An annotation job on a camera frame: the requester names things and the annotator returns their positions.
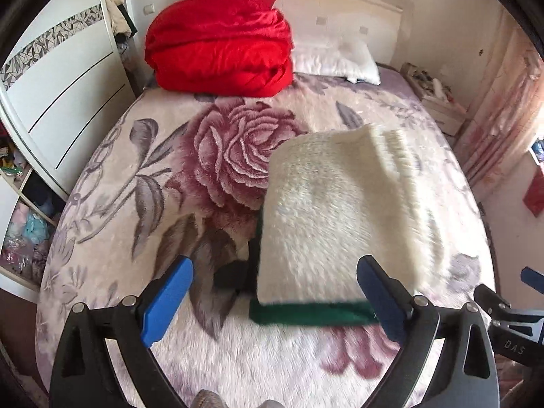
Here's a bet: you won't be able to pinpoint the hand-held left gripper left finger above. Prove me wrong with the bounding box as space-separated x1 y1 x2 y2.
49 256 194 408

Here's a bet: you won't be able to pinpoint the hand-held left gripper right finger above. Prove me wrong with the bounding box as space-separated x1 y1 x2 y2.
357 256 499 408

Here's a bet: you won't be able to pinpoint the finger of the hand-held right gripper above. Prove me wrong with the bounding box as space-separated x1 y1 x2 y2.
474 284 511 321
521 266 544 294

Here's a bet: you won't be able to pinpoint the white tweed jacket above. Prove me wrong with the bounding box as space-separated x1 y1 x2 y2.
257 123 453 307

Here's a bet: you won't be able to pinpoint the pastel clothes in wardrobe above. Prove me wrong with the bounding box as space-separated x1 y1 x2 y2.
0 202 54 277

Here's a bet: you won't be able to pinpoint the green garment with white stripes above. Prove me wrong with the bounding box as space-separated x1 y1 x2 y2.
249 217 379 327

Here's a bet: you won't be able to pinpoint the black leather jacket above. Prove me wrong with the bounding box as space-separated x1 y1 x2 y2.
215 238 262 296

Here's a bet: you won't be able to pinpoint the red cloth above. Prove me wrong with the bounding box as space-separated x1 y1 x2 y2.
524 174 544 215

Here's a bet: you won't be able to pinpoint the floral purple blanket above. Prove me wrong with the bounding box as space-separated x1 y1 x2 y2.
36 66 498 408

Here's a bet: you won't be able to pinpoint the person's legs in dark pants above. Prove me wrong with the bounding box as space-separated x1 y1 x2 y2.
193 389 283 408

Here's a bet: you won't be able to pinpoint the pink curtain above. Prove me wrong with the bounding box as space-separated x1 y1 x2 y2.
463 21 544 205

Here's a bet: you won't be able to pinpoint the white nightstand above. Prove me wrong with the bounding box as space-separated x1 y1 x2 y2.
402 63 468 137

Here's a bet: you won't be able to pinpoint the clutter on nightstand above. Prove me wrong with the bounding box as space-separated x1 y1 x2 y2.
402 63 453 100

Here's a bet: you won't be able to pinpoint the white sliding-door wardrobe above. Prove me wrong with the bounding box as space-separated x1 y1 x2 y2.
0 0 141 298

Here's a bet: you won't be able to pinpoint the white pillow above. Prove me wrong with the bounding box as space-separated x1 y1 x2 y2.
292 36 381 86

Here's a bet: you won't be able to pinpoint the red quilt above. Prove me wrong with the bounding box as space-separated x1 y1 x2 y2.
144 0 295 97

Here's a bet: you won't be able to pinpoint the beige bed headboard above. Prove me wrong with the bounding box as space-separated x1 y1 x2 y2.
183 0 415 77

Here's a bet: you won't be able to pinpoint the hanging light coats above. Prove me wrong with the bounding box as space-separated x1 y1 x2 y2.
101 0 139 45

